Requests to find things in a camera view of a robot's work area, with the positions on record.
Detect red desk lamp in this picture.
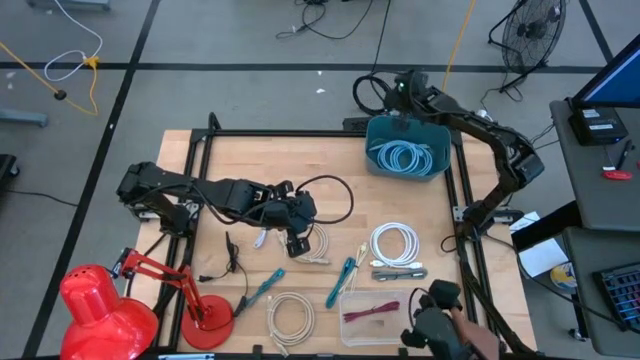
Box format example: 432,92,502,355
58,247,236,360

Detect yellow floor cord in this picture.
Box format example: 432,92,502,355
0,42,101,117

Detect grey stand foot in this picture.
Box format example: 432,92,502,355
23,0,111,12
0,110,50,128

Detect person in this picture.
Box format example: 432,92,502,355
399,278,502,360

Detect white floor cable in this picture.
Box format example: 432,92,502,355
43,0,105,84

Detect clear plastic container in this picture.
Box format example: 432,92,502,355
338,290,409,348

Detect yellow and blue disc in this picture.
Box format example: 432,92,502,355
549,260,579,294

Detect grey desk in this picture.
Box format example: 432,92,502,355
548,97,640,234
562,224,640,359

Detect computer monitor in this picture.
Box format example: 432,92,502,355
569,32,640,110

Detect short beige USB cable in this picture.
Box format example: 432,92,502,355
342,242,370,299

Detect black floor cables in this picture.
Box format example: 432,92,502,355
276,0,376,41

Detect small white paper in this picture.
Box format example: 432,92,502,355
508,210,541,232

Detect keyboard with coloured keys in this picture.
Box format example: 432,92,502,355
591,260,640,334

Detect black coiled hanging cable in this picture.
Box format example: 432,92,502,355
352,0,396,117

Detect black pen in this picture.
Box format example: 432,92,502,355
615,138,634,171

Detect black power strip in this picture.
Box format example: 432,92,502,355
342,115,374,133

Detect white paper sheet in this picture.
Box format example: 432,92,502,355
517,237,571,279

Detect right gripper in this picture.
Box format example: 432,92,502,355
382,68,441,121

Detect magenta braided USB cable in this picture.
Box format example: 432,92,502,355
342,300,401,324

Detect black floor fan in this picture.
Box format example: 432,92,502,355
487,0,569,94

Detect small black computer box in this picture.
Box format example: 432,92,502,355
568,105,630,147

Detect teal plastic bin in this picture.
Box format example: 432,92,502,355
364,115,453,182

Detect thin black cable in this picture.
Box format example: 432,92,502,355
197,230,250,317

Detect yellow hanging extension cord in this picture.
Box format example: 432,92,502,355
442,0,477,81

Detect beige ethernet cable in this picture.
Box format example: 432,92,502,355
276,219,332,266
265,291,317,359

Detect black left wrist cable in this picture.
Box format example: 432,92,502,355
294,173,355,225

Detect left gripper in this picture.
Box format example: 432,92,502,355
264,178,320,260

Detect grey braided USB cable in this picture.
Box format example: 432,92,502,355
370,267,429,282

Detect teal braided USB cable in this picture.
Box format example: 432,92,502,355
324,256,357,310
233,268,286,317

